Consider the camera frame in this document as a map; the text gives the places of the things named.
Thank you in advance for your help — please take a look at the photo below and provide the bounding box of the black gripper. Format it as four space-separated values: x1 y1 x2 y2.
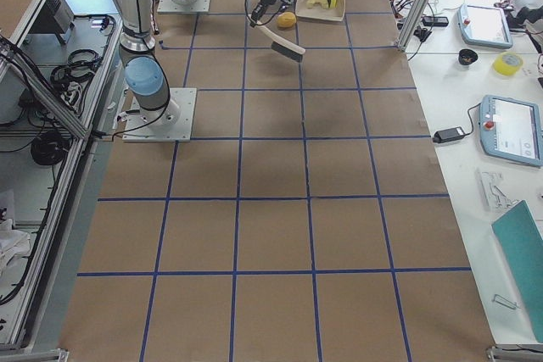
249 0 293 25

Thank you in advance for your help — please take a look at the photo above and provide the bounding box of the white plastic dustpan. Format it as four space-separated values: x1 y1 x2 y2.
295 0 346 22

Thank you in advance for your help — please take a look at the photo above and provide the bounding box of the yellow potato-shaped trash piece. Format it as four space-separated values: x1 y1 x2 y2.
276 12 297 30

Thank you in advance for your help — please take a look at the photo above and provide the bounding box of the yellow banana-shaped trash piece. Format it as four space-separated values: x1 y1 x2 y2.
306 0 327 9

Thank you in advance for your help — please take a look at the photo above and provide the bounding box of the beige hand brush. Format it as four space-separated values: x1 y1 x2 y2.
250 22 306 63

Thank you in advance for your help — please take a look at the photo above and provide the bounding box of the upper teach pendant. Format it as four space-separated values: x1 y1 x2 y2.
456 4 512 49

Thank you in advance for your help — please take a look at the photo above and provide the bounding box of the teach pendant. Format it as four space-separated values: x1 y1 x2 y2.
479 95 542 168
456 4 512 49

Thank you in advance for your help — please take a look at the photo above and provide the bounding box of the yellow tape roll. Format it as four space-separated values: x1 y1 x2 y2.
492 52 523 76

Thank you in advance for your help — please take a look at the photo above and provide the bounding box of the grey control box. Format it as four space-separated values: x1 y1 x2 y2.
29 0 75 45

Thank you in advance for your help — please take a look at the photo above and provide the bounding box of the black power adapter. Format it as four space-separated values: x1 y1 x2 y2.
432 126 467 144

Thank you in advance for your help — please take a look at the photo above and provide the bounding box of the lower teach pendant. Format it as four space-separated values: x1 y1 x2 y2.
479 95 542 168

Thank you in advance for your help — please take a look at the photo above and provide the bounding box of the clear plastic bag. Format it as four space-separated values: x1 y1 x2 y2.
477 169 520 212

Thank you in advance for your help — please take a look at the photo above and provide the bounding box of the teal folder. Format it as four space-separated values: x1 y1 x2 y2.
491 201 542 343

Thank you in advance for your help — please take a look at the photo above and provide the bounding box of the metal hex key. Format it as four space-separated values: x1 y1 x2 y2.
492 293 520 310

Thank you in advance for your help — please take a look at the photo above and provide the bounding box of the aluminium frame post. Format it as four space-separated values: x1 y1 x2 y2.
394 0 451 53

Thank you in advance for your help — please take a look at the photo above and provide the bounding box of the coiled black cable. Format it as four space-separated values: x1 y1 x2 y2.
30 129 71 167

